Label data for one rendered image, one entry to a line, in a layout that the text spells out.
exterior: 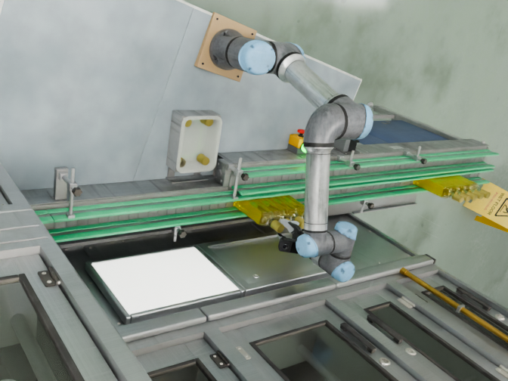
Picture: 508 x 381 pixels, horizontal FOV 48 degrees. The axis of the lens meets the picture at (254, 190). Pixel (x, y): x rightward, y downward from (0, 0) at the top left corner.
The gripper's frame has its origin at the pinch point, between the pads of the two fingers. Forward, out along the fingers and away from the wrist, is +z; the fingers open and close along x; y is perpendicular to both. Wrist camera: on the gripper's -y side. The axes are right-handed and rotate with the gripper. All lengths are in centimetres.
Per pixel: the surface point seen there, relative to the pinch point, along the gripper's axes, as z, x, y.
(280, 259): -2.6, -12.5, 1.9
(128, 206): 23, 3, -51
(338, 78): 40, 49, 52
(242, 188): 23.9, 6.0, -2.2
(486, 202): 99, -63, 325
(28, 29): 41, 58, -82
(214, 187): 27.7, 5.8, -13.1
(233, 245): 12.8, -12.7, -9.7
